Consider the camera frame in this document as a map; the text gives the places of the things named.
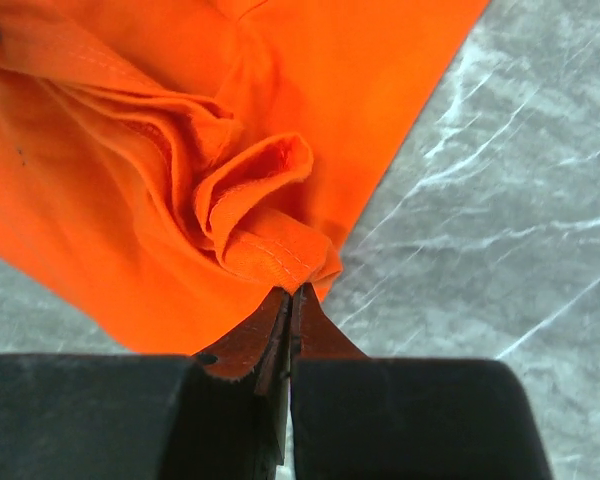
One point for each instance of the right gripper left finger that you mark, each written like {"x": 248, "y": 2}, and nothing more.
{"x": 249, "y": 372}

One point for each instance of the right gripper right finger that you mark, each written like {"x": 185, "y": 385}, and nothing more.
{"x": 313, "y": 334}

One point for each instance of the orange t shirt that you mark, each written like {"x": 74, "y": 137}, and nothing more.
{"x": 164, "y": 164}

